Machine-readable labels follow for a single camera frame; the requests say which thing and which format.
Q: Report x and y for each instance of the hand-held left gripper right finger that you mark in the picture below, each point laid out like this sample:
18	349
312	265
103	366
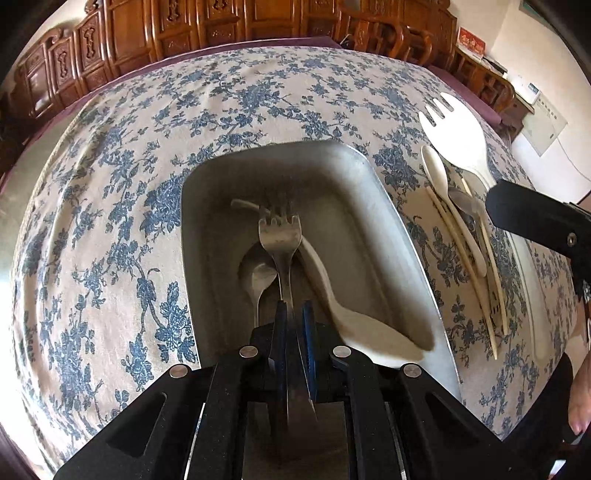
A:
309	341

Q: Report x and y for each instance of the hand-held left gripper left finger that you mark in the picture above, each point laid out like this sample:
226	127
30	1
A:
279	332

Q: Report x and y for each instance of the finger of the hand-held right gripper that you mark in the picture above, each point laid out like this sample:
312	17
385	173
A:
531	214

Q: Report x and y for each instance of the large white plastic spoon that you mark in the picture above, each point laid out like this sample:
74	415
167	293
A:
369	332

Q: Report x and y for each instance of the metal fork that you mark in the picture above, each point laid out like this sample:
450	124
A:
279	235

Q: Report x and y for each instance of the white plastic spork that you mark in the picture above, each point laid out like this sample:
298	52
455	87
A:
457	134

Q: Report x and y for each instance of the rectangular metal tray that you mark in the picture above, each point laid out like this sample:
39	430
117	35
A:
332	184

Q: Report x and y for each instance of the person's right hand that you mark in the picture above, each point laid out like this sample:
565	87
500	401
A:
581	383

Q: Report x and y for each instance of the white electrical panel door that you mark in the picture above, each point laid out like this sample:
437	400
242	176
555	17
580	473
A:
547	127

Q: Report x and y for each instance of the small white plastic spoon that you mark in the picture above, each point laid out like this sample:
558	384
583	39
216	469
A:
435	170

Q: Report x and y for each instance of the white box with blue print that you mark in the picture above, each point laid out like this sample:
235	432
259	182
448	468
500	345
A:
527	91

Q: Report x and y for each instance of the blue floral tablecloth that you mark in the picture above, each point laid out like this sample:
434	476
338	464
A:
115	207

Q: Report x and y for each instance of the carved wooden armchair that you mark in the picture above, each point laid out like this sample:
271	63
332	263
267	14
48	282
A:
401	27

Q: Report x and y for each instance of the carved wooden sofa bench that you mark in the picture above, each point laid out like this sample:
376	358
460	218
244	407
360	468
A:
138	32

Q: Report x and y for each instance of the green wall sign box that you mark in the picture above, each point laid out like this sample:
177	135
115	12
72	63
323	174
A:
531	4

